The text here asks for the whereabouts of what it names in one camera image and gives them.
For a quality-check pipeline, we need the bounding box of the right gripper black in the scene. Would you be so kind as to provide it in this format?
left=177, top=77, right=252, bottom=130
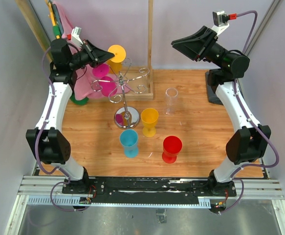
left=171, top=26, right=229, bottom=68

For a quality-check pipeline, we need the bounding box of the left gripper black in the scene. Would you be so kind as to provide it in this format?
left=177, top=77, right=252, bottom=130
left=68, top=40, right=115, bottom=71

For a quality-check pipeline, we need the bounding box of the yellow wine glass back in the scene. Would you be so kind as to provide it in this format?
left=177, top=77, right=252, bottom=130
left=107, top=45, right=126, bottom=74

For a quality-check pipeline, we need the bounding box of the yellow wine glass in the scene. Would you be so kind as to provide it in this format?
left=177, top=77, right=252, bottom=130
left=141, top=108, right=159, bottom=138
left=107, top=45, right=126, bottom=74

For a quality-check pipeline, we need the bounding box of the pink plastic wine glass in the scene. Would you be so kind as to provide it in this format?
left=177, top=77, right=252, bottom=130
left=91, top=64, right=117, bottom=97

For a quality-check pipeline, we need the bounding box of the clear wine glass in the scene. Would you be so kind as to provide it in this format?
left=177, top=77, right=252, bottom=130
left=164, top=88, right=178, bottom=115

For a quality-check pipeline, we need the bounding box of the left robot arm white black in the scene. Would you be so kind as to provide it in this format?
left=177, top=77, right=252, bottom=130
left=25, top=38, right=115, bottom=194

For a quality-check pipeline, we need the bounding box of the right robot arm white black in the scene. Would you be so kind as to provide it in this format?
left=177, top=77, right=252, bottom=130
left=171, top=26, right=271, bottom=196

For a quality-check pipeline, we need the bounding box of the chrome wine glass rack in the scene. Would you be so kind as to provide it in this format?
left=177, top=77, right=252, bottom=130
left=90, top=57, right=150, bottom=130

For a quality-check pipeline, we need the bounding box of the yellow wine glass centre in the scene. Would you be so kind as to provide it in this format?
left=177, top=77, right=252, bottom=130
left=141, top=108, right=159, bottom=138

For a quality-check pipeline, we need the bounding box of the blue plastic wine glass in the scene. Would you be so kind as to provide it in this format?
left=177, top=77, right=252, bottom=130
left=119, top=129, right=139, bottom=158

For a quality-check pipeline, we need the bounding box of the red plastic wine glass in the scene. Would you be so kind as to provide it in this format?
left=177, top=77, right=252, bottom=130
left=162, top=136, right=182, bottom=164

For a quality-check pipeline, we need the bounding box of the pink shirt on hanger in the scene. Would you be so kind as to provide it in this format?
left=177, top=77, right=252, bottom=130
left=52, top=1, right=116, bottom=99

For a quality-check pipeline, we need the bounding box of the wooden clothes stand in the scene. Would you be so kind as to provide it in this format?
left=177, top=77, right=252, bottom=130
left=15, top=0, right=153, bottom=101

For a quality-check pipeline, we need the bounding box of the dark grey folded cloth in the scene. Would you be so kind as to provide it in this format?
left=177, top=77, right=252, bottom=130
left=205, top=71, right=223, bottom=105

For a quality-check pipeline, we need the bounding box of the yellow clothes hanger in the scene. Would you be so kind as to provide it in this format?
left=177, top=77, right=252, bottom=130
left=47, top=1, right=61, bottom=39

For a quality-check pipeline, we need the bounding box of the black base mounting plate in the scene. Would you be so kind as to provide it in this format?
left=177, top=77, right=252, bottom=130
left=62, top=177, right=237, bottom=206

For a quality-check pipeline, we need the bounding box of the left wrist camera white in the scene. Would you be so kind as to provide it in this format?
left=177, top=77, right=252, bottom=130
left=67, top=26, right=83, bottom=48

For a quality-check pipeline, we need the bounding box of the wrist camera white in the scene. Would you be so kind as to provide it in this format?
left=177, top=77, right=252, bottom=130
left=67, top=26, right=83, bottom=48
left=211, top=10, right=229, bottom=36

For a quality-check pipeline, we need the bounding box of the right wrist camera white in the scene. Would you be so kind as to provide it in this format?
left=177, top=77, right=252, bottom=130
left=211, top=10, right=229, bottom=36

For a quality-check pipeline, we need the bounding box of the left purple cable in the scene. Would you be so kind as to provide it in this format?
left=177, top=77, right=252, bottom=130
left=26, top=46, right=89, bottom=227

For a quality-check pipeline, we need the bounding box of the purple cable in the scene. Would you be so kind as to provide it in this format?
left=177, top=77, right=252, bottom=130
left=229, top=10, right=280, bottom=216
left=26, top=46, right=89, bottom=227

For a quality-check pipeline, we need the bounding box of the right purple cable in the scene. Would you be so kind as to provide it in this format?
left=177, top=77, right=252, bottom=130
left=229, top=10, right=280, bottom=216

